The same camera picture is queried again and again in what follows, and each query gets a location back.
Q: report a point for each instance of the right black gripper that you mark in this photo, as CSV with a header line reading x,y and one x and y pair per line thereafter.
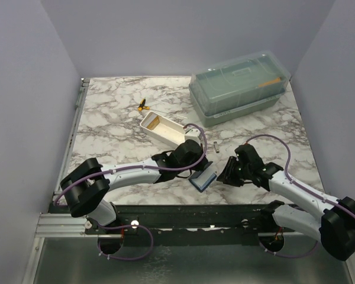
x,y
228,177

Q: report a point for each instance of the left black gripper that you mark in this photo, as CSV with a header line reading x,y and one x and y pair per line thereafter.
x,y
199,167

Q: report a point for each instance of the blue card holder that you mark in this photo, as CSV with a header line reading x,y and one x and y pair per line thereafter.
x,y
201,180

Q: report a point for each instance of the white rectangular tray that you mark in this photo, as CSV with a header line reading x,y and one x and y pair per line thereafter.
x,y
167,132

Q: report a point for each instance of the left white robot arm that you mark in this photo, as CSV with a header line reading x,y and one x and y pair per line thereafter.
x,y
85,187

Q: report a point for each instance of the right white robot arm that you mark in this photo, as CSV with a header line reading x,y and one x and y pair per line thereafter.
x,y
326,219

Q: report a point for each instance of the stack of cards in tray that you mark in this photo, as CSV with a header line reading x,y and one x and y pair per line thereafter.
x,y
152,121

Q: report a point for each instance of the small grey metal cylinder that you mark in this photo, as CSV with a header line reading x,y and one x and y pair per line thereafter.
x,y
216,147

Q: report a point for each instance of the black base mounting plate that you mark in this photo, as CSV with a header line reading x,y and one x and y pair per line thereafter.
x,y
180,225

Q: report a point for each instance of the green bin with clear lid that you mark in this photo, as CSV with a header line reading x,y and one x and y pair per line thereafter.
x,y
237,87

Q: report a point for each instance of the yellow black handled screwdriver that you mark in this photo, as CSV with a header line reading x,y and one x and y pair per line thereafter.
x,y
143,107

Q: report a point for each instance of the left aluminium rail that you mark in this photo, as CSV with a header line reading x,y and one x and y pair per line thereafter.
x,y
60,226

